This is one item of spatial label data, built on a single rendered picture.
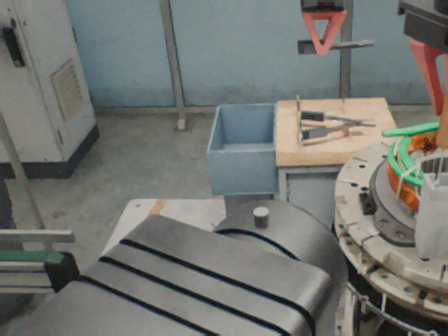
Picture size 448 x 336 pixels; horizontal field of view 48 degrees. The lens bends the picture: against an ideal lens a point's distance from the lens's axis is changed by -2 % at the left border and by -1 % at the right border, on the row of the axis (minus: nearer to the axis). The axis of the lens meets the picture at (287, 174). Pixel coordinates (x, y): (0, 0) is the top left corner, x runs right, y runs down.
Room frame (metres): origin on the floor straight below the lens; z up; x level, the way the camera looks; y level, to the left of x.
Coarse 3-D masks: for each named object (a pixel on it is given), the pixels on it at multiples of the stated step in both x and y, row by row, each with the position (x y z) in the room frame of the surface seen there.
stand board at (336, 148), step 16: (288, 112) 0.79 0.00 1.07; (336, 112) 0.79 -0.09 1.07; (352, 112) 0.79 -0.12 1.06; (368, 112) 0.78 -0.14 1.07; (384, 112) 0.78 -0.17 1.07; (288, 128) 0.74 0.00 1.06; (304, 128) 0.73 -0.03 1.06; (352, 128) 0.73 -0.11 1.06; (368, 128) 0.73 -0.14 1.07; (384, 128) 0.72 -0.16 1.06; (288, 144) 0.68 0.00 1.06; (304, 144) 0.68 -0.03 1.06; (320, 144) 0.68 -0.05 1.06; (336, 144) 0.68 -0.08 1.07; (352, 144) 0.68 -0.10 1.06; (368, 144) 0.67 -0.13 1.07; (288, 160) 0.66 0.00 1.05; (304, 160) 0.66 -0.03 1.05; (320, 160) 0.65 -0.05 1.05; (336, 160) 0.65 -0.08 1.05
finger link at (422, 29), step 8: (408, 16) 0.40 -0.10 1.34; (416, 16) 0.39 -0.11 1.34; (408, 24) 0.40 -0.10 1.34; (416, 24) 0.39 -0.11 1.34; (424, 24) 0.39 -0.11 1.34; (432, 24) 0.38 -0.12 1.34; (440, 24) 0.37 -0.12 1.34; (408, 32) 0.40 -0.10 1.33; (416, 32) 0.39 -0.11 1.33; (424, 32) 0.39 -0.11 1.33; (432, 32) 0.38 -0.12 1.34; (440, 32) 0.37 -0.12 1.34; (424, 40) 0.38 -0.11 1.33; (432, 40) 0.38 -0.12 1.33; (440, 40) 0.37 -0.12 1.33; (440, 48) 0.37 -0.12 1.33
